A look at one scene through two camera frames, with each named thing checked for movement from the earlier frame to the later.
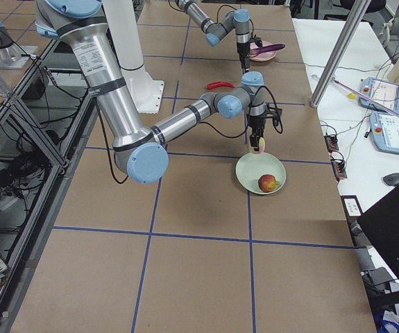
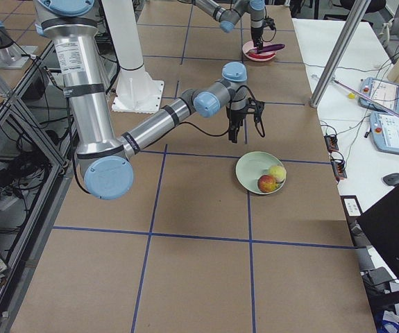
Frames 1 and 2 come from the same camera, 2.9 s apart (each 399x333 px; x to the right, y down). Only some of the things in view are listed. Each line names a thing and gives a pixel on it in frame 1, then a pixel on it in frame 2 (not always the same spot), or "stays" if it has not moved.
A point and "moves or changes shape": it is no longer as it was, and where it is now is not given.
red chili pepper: (216, 84) moves or changes shape
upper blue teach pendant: (388, 94) stays
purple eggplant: (268, 48) stays
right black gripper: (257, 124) to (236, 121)
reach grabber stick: (377, 104) stays
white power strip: (3, 203) stays
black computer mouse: (394, 178) stays
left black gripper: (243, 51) to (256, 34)
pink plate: (256, 55) stays
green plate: (251, 166) stays
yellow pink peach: (261, 146) to (279, 173)
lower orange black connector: (338, 168) stays
